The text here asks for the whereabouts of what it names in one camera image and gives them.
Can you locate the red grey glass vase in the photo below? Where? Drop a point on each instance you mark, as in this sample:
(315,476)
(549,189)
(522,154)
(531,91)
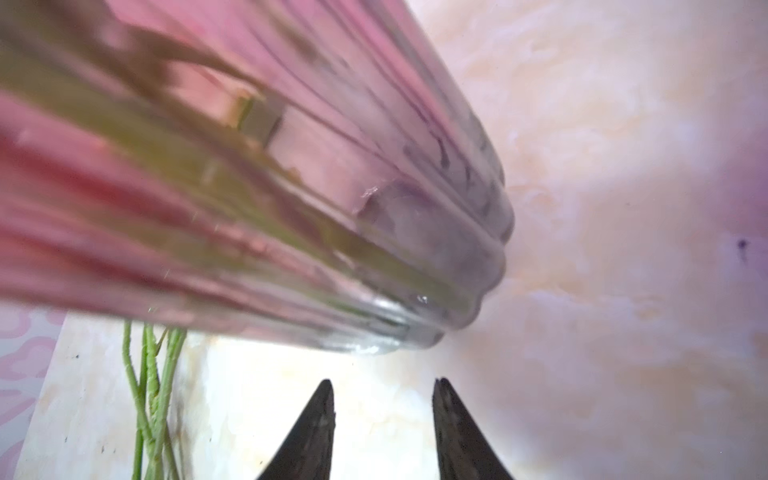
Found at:
(300,172)

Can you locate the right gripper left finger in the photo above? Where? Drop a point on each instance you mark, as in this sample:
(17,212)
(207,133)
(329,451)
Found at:
(306,452)

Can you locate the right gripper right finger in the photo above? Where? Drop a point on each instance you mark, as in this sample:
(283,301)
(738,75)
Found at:
(463,452)

